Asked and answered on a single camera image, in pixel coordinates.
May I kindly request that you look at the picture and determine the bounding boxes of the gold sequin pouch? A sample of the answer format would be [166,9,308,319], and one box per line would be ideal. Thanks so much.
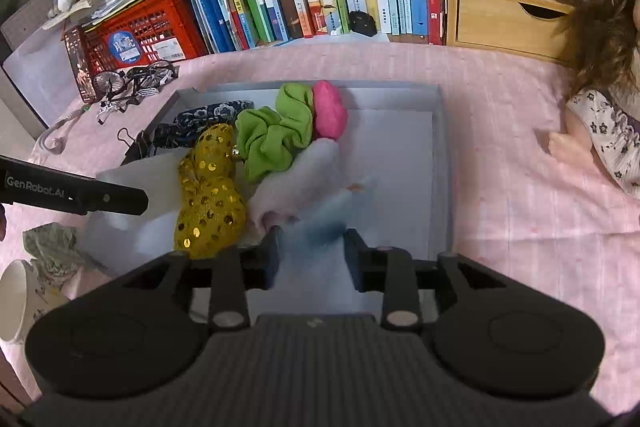
[173,123,247,260]

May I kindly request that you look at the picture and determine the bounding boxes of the grey lanyard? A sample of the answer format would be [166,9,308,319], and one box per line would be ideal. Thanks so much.
[39,104,93,156]

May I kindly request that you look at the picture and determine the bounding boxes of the black toy bicycle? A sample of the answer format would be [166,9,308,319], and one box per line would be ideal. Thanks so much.
[91,61,179,124]

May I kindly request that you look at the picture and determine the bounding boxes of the brown haired doll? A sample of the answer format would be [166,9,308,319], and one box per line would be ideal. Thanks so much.
[535,0,640,200]

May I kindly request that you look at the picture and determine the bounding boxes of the black binder clip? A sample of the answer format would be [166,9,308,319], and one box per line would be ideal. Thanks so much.
[117,128,156,162]

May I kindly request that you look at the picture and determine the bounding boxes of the navy floral drawstring pouch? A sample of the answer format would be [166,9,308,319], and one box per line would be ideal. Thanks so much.
[150,101,256,150]

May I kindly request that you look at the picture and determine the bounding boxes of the pink scrunchie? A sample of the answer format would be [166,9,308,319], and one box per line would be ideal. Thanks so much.
[312,80,349,142]

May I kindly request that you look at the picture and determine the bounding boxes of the dark portrait card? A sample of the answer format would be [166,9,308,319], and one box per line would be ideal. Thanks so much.
[62,25,98,104]

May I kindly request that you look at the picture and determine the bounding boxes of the white soft cloth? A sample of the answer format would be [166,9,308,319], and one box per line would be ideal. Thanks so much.
[247,138,373,240]

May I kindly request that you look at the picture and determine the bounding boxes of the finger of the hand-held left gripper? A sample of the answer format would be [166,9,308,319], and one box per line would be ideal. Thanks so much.
[85,179,149,216]

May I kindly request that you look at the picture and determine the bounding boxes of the white paper sheet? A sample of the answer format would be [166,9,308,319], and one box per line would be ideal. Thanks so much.
[2,34,83,128]

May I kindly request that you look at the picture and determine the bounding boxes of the green scrunchie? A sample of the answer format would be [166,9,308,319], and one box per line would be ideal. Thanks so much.
[235,83,316,184]

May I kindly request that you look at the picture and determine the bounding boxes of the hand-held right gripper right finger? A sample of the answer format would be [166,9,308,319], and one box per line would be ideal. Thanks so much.
[344,228,506,329]

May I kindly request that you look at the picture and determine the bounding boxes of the green checkered cloth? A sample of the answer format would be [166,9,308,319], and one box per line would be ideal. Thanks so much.
[22,223,88,290]

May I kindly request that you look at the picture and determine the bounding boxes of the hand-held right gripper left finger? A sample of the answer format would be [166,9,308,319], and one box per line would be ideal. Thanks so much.
[122,227,286,329]

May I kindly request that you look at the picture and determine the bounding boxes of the red plastic crate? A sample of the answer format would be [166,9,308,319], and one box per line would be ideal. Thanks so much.
[82,0,208,68]

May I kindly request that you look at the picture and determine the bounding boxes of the large scribbled paper cup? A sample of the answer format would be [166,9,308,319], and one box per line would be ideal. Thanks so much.
[0,259,71,345]

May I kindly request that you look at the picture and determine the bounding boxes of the grey shallow box tray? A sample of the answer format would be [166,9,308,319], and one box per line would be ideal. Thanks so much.
[120,81,455,268]

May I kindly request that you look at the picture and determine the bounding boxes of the wooden drawer box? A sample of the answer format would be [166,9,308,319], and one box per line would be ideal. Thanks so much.
[444,0,576,65]

